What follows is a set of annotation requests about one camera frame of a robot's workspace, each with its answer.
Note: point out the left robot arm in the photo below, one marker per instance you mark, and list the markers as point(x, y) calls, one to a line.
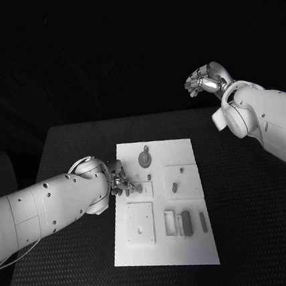
point(55, 206)

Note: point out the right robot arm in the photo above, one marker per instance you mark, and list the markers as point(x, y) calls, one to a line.
point(269, 120)

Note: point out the grey oval plug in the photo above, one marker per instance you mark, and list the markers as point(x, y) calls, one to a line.
point(174, 187)

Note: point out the large grey cylinder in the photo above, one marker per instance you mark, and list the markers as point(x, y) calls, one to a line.
point(187, 223)

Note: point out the grey gear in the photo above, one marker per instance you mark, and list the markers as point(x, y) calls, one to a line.
point(144, 159)

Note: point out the white task board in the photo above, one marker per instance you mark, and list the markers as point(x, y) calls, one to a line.
point(163, 206)

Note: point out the thin grey bar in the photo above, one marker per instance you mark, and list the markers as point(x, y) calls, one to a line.
point(203, 222)

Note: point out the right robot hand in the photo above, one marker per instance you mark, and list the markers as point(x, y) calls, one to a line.
point(209, 78)

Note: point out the grey block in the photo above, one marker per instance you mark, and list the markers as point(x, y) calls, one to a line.
point(140, 188)

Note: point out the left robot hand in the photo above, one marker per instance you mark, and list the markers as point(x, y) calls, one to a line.
point(118, 180)

